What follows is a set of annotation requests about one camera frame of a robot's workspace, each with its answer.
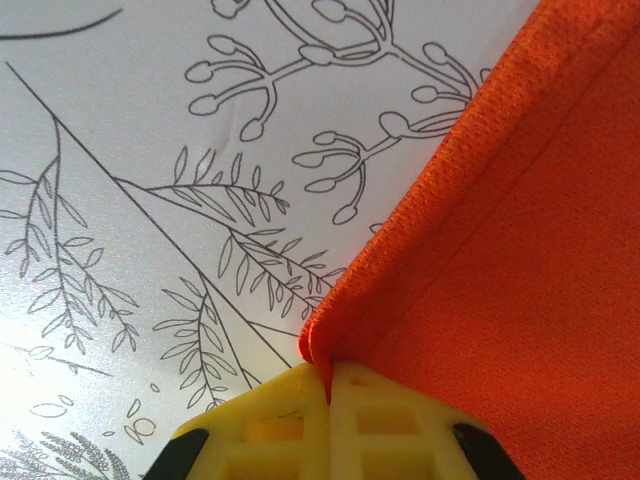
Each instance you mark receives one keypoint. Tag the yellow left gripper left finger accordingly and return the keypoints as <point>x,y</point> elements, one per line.
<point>280,425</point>

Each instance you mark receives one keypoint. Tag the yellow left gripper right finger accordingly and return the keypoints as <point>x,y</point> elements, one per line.
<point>390,425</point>

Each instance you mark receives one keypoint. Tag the orange t-shirt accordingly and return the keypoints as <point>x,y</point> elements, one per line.
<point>500,250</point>

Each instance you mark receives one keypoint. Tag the floral print tablecloth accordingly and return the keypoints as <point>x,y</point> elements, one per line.
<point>125,150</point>

